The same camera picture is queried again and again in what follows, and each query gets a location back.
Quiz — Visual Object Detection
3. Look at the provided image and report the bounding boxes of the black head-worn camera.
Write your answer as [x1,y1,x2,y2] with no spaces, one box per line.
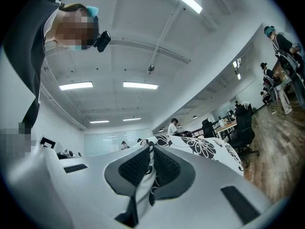
[92,30,112,53]

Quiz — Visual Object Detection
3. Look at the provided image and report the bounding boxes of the person's head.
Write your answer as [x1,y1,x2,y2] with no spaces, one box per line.
[44,3,100,52]

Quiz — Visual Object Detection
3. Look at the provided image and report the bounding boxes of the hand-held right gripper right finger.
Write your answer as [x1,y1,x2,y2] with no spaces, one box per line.
[140,144,274,229]

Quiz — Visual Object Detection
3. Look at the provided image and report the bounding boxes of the black office chair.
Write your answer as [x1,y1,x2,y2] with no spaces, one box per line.
[228,103,261,157]
[202,117,217,138]

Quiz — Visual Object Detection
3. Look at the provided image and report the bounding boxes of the white black floral cushion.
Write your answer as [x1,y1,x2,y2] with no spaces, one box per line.
[136,134,245,208]

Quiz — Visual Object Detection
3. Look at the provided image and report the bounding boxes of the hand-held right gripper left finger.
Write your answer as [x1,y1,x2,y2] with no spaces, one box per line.
[58,144,152,229]

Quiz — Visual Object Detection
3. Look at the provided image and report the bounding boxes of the person's black white shirt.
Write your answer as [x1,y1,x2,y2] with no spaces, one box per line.
[2,0,66,131]

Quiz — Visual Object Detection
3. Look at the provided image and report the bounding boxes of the illuminated wall sign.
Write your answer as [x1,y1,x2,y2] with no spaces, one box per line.
[233,58,243,81]

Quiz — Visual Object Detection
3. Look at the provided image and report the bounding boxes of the white desk with wooden top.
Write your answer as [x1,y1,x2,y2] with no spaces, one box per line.
[215,121,239,142]

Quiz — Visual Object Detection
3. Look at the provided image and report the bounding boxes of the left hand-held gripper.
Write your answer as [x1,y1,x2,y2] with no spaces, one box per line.
[39,135,63,154]

